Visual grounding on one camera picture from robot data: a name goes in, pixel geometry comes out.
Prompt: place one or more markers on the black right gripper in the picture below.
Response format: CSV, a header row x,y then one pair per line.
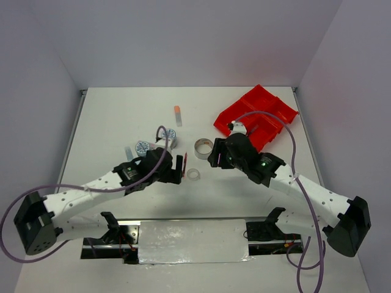
x,y
219,146

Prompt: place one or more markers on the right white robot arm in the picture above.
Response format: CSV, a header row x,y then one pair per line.
x,y
345,221

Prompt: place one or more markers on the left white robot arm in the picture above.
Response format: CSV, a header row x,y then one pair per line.
x,y
41,221

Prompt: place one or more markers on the blue gel pen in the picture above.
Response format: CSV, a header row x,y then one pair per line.
x,y
252,130

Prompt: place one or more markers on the blue highlighter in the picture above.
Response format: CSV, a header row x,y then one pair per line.
x,y
129,154

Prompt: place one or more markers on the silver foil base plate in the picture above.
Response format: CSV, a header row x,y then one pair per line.
x,y
192,242

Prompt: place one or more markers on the orange cap highlighter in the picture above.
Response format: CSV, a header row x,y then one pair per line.
x,y
177,113

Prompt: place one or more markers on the blue paint jar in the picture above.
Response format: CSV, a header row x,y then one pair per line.
x,y
141,148
170,135

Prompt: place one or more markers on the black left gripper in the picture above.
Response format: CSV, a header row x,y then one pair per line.
x,y
173,176

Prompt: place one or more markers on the small clear tape roll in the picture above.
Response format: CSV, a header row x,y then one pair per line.
x,y
193,174

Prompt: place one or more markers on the red gel pen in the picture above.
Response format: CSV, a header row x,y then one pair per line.
x,y
184,165

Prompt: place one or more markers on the red compartment bin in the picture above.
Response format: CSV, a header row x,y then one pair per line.
x,y
258,98

